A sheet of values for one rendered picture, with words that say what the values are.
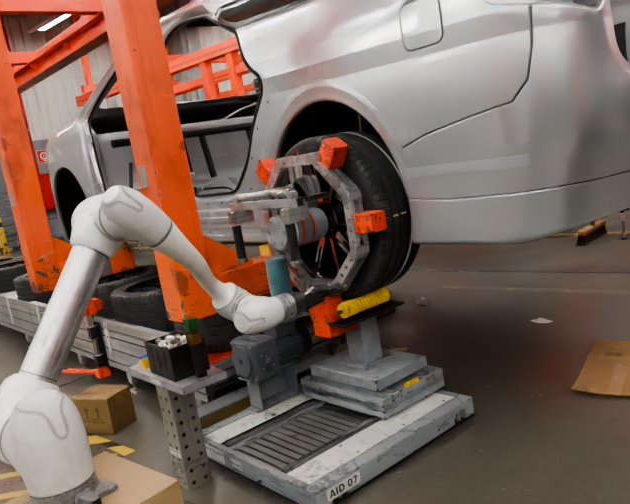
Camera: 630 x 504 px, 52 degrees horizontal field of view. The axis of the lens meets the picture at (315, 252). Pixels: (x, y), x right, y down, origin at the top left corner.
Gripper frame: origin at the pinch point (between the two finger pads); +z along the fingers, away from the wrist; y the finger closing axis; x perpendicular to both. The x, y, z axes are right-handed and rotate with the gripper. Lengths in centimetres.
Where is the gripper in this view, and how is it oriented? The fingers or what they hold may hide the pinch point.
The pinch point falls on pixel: (334, 289)
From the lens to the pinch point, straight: 231.0
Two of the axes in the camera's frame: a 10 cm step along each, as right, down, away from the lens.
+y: 3.4, -6.8, -6.5
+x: -5.7, -7.0, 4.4
